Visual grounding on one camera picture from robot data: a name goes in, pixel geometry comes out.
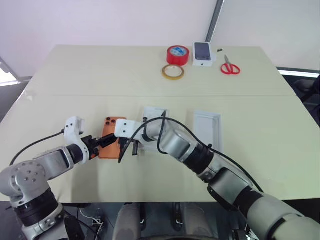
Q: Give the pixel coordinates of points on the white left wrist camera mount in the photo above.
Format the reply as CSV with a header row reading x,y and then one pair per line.
x,y
72,130

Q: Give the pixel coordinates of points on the black office chair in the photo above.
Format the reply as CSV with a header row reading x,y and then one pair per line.
x,y
310,92

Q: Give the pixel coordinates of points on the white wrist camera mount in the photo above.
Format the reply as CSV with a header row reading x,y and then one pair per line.
x,y
125,128
72,130

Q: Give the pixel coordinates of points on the red tape roll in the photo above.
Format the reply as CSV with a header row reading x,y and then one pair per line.
x,y
172,59

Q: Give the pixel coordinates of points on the grey rounded shape under table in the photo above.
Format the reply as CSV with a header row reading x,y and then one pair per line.
x,y
127,221

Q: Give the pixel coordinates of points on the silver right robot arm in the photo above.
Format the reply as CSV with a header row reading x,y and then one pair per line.
x,y
175,142

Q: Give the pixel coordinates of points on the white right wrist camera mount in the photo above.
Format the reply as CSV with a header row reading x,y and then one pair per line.
x,y
125,128

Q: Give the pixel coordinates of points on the dark rounded shape under table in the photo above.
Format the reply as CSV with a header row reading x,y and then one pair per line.
x,y
73,228

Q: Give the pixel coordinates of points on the grey window frame post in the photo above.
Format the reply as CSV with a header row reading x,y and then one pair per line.
x,y
214,22

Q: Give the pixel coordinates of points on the small black screws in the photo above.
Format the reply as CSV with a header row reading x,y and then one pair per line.
x,y
219,50

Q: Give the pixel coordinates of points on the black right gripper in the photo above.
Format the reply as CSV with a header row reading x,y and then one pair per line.
x,y
128,141

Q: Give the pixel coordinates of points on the white printed phone retail box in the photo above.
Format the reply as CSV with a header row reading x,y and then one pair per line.
x,y
202,53

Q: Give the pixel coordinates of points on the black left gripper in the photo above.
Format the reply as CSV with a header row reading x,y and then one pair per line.
x,y
90,145

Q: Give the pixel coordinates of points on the white phone box base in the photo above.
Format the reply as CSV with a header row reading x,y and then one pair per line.
x,y
152,111

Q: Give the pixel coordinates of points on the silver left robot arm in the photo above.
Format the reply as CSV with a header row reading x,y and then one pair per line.
x,y
52,160

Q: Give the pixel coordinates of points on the orange smartphone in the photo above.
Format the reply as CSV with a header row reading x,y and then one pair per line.
x,y
110,152

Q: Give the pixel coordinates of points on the grey metal frame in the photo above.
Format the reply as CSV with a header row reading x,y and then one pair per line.
x,y
10,75

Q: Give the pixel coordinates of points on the yellow tape roll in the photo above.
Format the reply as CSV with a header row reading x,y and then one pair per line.
x,y
165,75

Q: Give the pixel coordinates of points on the white phone box lid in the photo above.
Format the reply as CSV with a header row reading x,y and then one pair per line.
x,y
207,130

